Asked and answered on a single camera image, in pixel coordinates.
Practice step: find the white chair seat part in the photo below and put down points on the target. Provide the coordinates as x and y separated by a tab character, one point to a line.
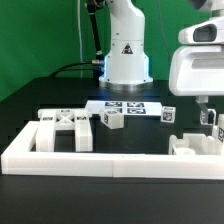
198	144

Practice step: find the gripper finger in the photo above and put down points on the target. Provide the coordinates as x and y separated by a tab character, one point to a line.
210	114

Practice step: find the white chair back part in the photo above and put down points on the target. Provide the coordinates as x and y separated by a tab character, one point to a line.
66	119

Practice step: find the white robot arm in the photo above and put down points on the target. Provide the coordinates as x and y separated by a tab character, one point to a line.
126	66

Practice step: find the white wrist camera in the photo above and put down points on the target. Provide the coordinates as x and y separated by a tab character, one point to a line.
208	32

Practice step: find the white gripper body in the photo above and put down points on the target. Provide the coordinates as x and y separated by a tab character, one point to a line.
197	71

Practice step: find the white tag sheet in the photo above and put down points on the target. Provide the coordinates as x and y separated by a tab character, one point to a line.
127	108

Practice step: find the white U-shaped fence frame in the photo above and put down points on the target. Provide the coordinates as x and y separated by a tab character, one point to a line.
20	159

